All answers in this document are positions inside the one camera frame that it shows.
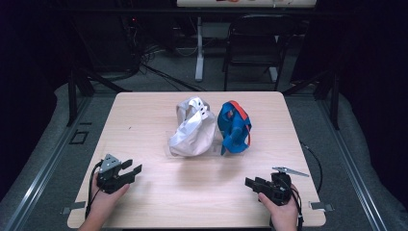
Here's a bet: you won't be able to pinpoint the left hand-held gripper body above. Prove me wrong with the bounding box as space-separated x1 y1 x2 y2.
95 153 130 195

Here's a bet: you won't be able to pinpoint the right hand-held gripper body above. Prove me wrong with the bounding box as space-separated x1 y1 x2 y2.
256 166 311 207

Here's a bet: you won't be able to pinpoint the blue baseball cap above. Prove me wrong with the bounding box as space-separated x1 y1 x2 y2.
217 99 253 157

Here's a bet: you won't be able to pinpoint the white baseball cap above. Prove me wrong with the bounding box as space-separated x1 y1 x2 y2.
167 96 218 158

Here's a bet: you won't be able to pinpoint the person's left hand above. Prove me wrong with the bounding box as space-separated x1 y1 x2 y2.
90 174 131 219

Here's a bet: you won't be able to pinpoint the person's right hand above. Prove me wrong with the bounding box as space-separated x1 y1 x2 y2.
257 184 300 227

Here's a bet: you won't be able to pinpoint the black metal stand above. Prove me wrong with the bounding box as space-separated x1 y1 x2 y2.
282 68 342 132
64 65 133 128

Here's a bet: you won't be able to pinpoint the black folding chair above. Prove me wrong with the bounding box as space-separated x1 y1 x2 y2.
221 13 297 92

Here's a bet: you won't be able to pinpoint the white desk leg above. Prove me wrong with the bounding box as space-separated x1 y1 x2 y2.
194 15 206 83

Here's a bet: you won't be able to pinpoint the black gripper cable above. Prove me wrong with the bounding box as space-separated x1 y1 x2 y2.
84 160 104 220
288 184 305 231

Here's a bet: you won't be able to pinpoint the thin black cable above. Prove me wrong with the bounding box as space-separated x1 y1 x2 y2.
299 141 324 194

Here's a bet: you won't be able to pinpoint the grey metal table bracket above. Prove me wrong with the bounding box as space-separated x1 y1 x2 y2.
60 200 88 216
308 200 335 213

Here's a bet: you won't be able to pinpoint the aluminium floor rail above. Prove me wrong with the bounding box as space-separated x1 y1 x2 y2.
315 95 390 231
1 95 92 231

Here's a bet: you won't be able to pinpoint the black floor cables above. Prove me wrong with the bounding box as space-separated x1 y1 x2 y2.
126 18 208 93

